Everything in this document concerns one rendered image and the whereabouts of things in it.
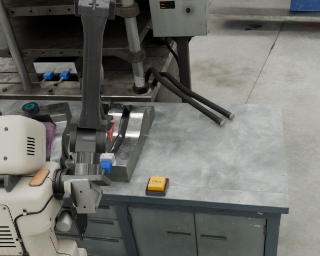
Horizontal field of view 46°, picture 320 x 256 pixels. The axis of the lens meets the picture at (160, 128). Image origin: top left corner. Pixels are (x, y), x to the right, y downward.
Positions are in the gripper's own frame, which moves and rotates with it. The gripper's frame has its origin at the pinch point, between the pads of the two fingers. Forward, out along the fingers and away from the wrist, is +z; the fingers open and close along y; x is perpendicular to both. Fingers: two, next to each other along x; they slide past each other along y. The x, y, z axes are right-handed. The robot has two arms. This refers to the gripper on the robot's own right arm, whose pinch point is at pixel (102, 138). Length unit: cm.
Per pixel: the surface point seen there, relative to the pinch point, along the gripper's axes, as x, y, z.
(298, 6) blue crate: -355, -105, 76
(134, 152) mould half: -10.0, -8.0, 15.1
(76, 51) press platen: -79, 43, -1
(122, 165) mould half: 1.8, -6.5, 12.0
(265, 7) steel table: -372, -67, 82
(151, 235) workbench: 4, -13, 53
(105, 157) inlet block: 0.4, 0.5, 9.3
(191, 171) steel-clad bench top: -6.6, -32.6, 21.3
